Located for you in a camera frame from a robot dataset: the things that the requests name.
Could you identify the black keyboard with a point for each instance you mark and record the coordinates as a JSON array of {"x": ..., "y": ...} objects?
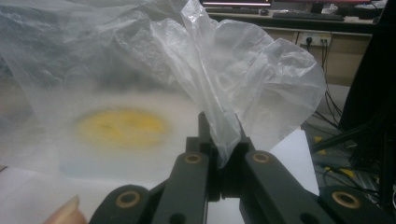
[
  {"x": 308, "y": 16},
  {"x": 232, "y": 10}
]

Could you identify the dark monitor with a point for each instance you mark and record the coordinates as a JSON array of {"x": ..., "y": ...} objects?
[{"x": 236, "y": 2}]

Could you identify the black computer mouse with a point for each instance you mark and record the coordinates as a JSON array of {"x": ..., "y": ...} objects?
[{"x": 264, "y": 12}]

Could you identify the white flat board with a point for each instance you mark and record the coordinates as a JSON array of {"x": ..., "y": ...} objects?
[{"x": 299, "y": 165}]

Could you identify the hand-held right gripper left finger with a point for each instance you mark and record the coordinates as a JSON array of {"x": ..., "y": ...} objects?
[{"x": 204, "y": 137}]

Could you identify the white power socket strip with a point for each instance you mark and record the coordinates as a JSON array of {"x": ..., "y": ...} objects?
[{"x": 316, "y": 39}]

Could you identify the black curtain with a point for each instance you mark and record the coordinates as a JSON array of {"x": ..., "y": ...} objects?
[{"x": 370, "y": 62}]

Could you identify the clear plastic bag yellow smiley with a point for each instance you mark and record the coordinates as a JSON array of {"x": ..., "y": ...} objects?
[{"x": 155, "y": 77}]

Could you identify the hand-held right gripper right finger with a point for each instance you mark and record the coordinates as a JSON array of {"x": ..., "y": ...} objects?
[{"x": 239, "y": 149}]

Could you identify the black metal stand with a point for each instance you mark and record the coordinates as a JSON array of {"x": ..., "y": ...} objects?
[{"x": 351, "y": 135}]

